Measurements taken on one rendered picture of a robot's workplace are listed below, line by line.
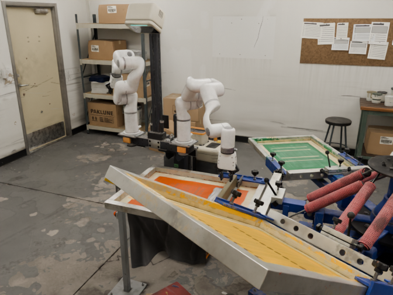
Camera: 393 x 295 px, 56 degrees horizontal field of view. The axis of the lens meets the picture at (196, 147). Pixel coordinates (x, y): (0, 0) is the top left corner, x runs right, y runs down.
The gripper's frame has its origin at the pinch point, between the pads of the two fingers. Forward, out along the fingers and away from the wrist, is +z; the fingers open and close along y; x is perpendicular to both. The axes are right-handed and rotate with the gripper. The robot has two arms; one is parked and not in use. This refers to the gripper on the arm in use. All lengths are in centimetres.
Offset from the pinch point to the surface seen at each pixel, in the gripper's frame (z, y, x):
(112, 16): -79, 284, -331
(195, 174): 13.4, 28.0, -25.1
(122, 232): 60, 77, -10
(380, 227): -5, -74, 33
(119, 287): 112, 84, -11
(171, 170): 14, 45, -25
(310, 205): 4.0, -45.9, 8.3
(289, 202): 7.3, -35.5, 2.8
